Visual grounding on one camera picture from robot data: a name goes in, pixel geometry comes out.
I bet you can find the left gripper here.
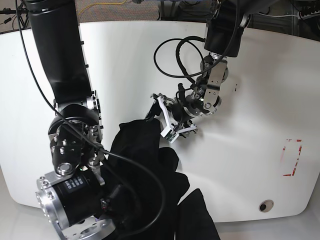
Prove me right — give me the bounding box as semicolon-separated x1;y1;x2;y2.
151;93;198;137

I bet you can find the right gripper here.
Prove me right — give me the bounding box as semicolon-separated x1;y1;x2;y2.
100;184;137;223

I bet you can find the black printed T-shirt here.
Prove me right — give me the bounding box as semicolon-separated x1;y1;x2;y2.
101;119;219;240

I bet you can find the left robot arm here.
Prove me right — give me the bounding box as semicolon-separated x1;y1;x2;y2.
146;0;273;143

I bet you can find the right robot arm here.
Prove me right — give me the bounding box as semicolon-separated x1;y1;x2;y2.
22;0;190;240

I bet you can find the red tape marking rectangle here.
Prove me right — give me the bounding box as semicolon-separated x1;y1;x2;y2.
280;138;303;177

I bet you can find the black tripod stand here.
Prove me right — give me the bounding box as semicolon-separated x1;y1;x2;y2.
0;0;30;30

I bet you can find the white power strip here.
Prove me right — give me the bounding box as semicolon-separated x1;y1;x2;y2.
297;5;320;20

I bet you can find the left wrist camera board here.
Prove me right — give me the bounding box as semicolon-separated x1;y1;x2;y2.
160;126;179;144

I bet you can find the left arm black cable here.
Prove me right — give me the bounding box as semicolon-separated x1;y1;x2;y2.
153;34;213;106

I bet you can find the right table cable grommet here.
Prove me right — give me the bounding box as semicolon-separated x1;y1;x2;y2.
258;199;274;213

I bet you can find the yellow cable on floor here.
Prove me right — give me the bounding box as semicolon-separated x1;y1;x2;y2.
77;0;127;18

